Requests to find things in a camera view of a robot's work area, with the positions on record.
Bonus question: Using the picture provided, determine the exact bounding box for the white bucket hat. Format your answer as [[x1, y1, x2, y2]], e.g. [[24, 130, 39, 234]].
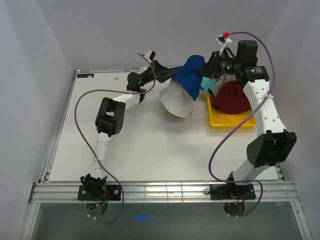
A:
[[159, 79, 196, 115]]

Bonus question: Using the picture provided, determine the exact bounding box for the wooden hat stand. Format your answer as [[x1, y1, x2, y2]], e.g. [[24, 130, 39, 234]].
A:
[[168, 111, 192, 119]]

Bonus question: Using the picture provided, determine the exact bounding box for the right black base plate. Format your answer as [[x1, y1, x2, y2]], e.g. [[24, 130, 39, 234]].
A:
[[204, 183, 256, 200]]

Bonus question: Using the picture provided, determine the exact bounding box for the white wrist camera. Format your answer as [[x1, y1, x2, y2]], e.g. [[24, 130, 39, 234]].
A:
[[216, 32, 233, 56], [144, 50, 156, 63]]

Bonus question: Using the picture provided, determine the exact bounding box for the teal hat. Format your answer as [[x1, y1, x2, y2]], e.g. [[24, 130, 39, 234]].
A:
[[200, 77, 220, 98]]

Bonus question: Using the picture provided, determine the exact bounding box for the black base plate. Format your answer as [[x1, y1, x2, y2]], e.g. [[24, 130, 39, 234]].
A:
[[76, 184, 122, 201], [204, 183, 256, 200]]

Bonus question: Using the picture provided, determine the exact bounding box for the yellow plastic tray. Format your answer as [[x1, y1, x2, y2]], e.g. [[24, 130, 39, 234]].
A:
[[206, 94, 252, 130]]

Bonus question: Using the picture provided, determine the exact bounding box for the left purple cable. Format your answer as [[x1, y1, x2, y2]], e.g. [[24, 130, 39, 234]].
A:
[[74, 52, 158, 225]]

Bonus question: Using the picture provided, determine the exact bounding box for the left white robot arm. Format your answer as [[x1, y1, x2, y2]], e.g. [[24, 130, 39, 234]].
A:
[[80, 59, 177, 200]]

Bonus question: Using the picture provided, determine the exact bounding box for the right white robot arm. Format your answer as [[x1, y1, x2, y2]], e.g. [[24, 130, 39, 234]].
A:
[[197, 40, 297, 199]]

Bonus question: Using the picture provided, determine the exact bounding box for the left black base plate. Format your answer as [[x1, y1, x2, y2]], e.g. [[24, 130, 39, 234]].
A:
[[76, 184, 122, 201]]

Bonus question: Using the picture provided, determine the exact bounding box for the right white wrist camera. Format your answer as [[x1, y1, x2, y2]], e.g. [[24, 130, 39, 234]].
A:
[[216, 32, 233, 56]]

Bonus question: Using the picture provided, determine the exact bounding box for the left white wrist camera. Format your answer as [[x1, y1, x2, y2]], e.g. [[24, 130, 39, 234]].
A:
[[144, 50, 156, 63]]

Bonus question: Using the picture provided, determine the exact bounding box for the blue bucket hat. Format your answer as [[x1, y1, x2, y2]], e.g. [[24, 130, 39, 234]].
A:
[[171, 55, 206, 101]]

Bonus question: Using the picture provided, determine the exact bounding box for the dark red bucket hat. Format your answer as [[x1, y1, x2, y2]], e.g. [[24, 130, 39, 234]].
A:
[[211, 81, 252, 115]]

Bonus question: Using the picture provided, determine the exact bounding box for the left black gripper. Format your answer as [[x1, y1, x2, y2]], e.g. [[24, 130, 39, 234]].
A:
[[140, 60, 177, 87]]

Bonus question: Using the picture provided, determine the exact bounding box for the blue label sticker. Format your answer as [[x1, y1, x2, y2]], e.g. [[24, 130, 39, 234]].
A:
[[76, 73, 95, 78]]

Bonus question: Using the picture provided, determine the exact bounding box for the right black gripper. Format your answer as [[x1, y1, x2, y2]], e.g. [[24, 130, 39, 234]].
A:
[[196, 51, 242, 79]]

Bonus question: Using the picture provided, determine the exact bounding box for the aluminium front rail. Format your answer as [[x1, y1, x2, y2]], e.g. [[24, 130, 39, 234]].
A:
[[29, 181, 300, 204]]

